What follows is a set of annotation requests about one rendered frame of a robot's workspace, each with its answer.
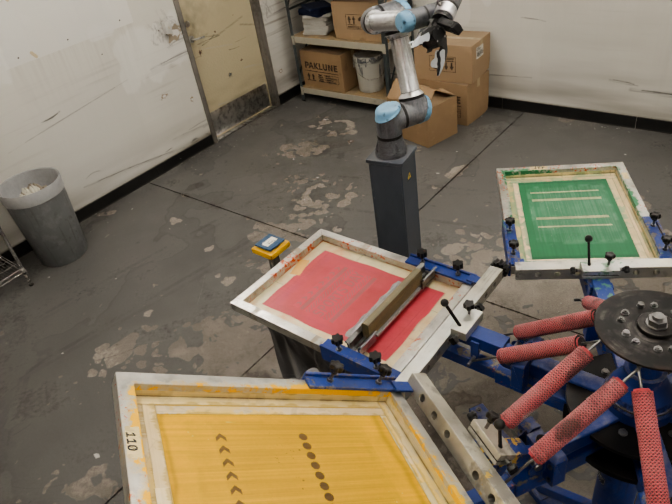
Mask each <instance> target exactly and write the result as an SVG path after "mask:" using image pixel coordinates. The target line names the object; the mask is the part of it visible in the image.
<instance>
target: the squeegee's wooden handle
mask: <svg viewBox="0 0 672 504"><path fill-rule="evenodd" d="M421 280H422V271H421V269H418V268H415V269H414V270H413V271H412V272H411V273H410V274H409V275H408V276H407V277H406V278H405V279H404V280H403V281H402V282H401V283H400V284H399V285H398V286H397V287H396V289H395V290H394V291H393V292H392V293H391V294H390V295H389V296H388V297H387V298H386V299H385V300H384V301H383V302H382V303H381V304H380V305H379V306H378V307H377V308H376V309H375V310H374V311H373V312H372V313H371V314H370V315H369V316H368V318H367V319H366V320H365V321H364V322H363V323H362V331H363V337H364V338H365V339H367V338H368V337H369V336H370V335H371V334H372V333H373V332H374V331H378V330H379V329H380V328H381V327H382V326H383V325H384V324H385V323H386V321H387V320H388V319H389V318H390V317H391V316H392V315H393V314H394V313H395V312H396V311H397V310H398V309H399V307H400V306H401V305H402V304H403V303H404V302H405V301H406V300H407V299H408V298H409V297H410V296H411V294H412V293H413V292H414V291H415V290H416V289H417V288H418V287H421Z"/></svg>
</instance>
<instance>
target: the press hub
mask: <svg viewBox="0 0 672 504"><path fill-rule="evenodd" d="M594 328H595V331H596V333H597V335H598V337H599V339H600V340H601V341H602V343H603V344H604V345H605V346H606V347H607V348H608V349H609V350H610V351H612V352H613V353H614V354H616V355H617V356H619V357H620V358H622V359H624V360H625V362H624V365H622V366H621V367H619V368H617V369H616V366H615V363H614V359H613V356H612V353H606V354H601V355H597V356H594V357H592V358H593V359H594V360H592V361H591V362H590V363H589V364H588V365H587V366H586V367H584V368H583V369H582V370H583V371H585V372H588V373H591V374H593V375H596V376H598V377H601V378H604V382H603V384H605V383H606V382H607V381H608V380H609V379H610V378H612V377H613V376H614V377H619V378H620V379H621V380H623V379H624V378H625V377H627V376H628V375H629V374H630V373H631V372H632V371H634V370H635V369H636V368H637V366H640V367H642V368H641V369H640V370H641V377H642V384H643V388H649V389H650V390H651V391H653V393H654V400H655V406H656V413H657V419H658V426H659V431H660V434H661V437H662V440H663V443H664V446H665V449H666V451H667V454H668V457H669V460H670V463H671V466H672V423H670V420H671V419H672V384H671V383H670V381H669V379H668V378H667V375H669V374H671V373H672V294H669V293H665V292H660V291H652V290H632V291H626V292H621V293H618V294H615V295H613V296H611V297H609V298H607V299H606V300H604V301H603V302H602V303H601V304H600V305H599V306H598V308H597V310H596V312H595V315H594ZM636 365H637V366H636ZM625 384H626V385H627V386H628V389H627V390H628V392H627V393H626V394H625V395H624V396H623V397H621V398H620V399H619V400H618V401H617V402H616V403H614V404H613V405H612V406H611V407H610V408H609V410H610V412H612V413H613V414H614V415H615V416H616V417H618V418H619V421H618V422H616V423H614V424H612V425H610V426H608V427H606V428H604V429H602V430H600V431H597V432H595V433H593V434H591V435H590V439H592V440H593V441H594V442H596V443H597V444H599V445H600V446H602V447H604V448H603V449H601V450H599V451H597V452H595V453H593V454H591V455H589V456H587V457H586V460H585V461H586V462H587V463H589V464H590V465H591V466H592V467H594V468H595V469H597V470H598V474H597V479H596V484H595V489H594V493H593V498H592V503H591V504H634V501H635V498H636V494H637V489H636V485H637V483H638V479H637V475H636V472H635V468H634V465H633V462H632V459H633V460H637V461H640V454H639V447H638V440H637V433H636V430H635V418H634V411H633V404H632V397H631V391H633V389H636V388H640V387H639V380H638V373H637V372H636V373H635V374H634V375H633V376H632V377H631V378H629V379H628V380H627V381H626V382H625ZM593 393H594V392H592V391H590V390H587V389H585V388H582V387H580V386H577V385H575V384H572V383H570V382H567V385H566V392H565V397H566V404H565V403H564V407H563V414H562V420H563V419H564V418H565V417H566V416H567V415H569V414H570V413H571V412H572V411H573V410H574V409H575V408H577V407H578V406H579V405H580V404H581V403H582V402H584V401H585V400H586V399H587V398H588V397H589V396H591V395H592V394H593Z"/></svg>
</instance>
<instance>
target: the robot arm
mask: <svg viewBox="0 0 672 504"><path fill-rule="evenodd" d="M461 2H462V0H437V1H436V2H434V3H430V4H426V5H423V6H419V7H416V8H411V6H410V5H409V3H407V1H406V0H392V1H390V2H386V3H383V4H379V5H375V6H372V7H370V8H368V9H367V10H366V11H364V13H363V14H362V16H361V21H360V23H361V27H362V29H363V30H364V31H365V32H366V33H367V34H371V35H376V34H381V33H384V35H385V37H386V38H387V39H389V41H390V46H391V50H392V55H393V59H394V64H395V68H396V73H397V78H398V82H399V87H400V91H401V95H400V97H399V102H400V103H399V102H397V101H391V102H389V101H388V102H385V103H382V104H381V105H379V106H378V107H377V108H376V110H375V121H376V130H377V143H376V147H375V155H376V157H377V158H379V159H382V160H396V159H399V158H402V157H404V156H405V155H406V154H407V152H408V150H407V145H406V143H405V140H404V138H403V135H402V129H405V128H408V127H411V126H414V125H417V124H421V123H423V122H425V121H427V120H428V119H429V118H430V116H431V114H432V104H431V100H429V99H430V98H429V97H428V96H427V95H424V92H423V91H422V90H420V88H419V84H418V79H417V74H416V69H415V64H414V60H413V55H412V50H411V49H413V48H415V47H418V46H419V45H422V46H423V47H424V48H426V49H427V52H426V53H429V52H431V51H432V50H433V49H435V48H438V47H440V49H439V50H436V51H435V58H434V59H433V60H432V61H431V67H433V68H437V76H439V75H440V73H441V71H442V69H443V66H444V63H445V61H446V57H447V52H448V48H447V35H446V31H447V32H450V33H453V34H456V35H458V36H459V35H460V34H461V32H462V31H463V29H462V26H461V25H460V24H459V23H458V22H455V21H453V20H454V18H455V16H456V14H457V11H458V9H459V7H460V4H461ZM423 27H424V28H423ZM420 28H421V29H420ZM416 29H420V30H419V32H418V35H419V33H420V32H421V35H419V36H418V35H417V37H416V39H415V40H414V41H411V42H410V40H409V36H408V34H409V32H411V31H413V30H416ZM410 44H412V46H411V45H410Z"/></svg>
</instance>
